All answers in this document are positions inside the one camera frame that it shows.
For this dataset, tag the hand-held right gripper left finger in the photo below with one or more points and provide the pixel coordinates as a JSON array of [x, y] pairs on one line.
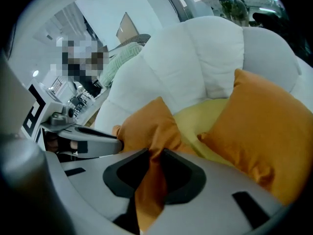
[[93, 180]]

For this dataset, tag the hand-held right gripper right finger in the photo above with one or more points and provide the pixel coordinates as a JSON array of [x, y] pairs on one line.
[[215, 204]]

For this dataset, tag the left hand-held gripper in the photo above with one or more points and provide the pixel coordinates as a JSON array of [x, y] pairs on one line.
[[39, 111]]

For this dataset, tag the small orange cushion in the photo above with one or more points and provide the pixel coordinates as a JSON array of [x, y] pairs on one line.
[[149, 128]]

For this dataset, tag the large orange cushion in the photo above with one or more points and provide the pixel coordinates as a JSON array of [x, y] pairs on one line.
[[259, 133]]

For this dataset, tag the yellow cushion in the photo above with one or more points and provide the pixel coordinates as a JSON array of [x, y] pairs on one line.
[[195, 119]]

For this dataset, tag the person's left hand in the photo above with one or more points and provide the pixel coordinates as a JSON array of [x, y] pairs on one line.
[[51, 143]]

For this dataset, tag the person's upper body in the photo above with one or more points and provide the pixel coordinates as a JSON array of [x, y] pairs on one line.
[[78, 62]]

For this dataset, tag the pale green knitted throw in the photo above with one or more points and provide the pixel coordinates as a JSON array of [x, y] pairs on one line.
[[117, 60]]

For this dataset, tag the round ceiling light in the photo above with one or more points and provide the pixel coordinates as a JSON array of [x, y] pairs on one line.
[[35, 73]]

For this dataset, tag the brown woven basket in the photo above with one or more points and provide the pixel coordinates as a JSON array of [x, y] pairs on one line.
[[137, 38]]

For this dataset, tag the brown cardboard board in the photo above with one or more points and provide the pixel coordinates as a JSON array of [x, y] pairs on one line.
[[127, 28]]

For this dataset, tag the green potted plant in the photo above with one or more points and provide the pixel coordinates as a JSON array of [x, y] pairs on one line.
[[233, 8]]

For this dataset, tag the grey window frame post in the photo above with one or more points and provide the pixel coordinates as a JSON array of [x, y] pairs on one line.
[[178, 4]]

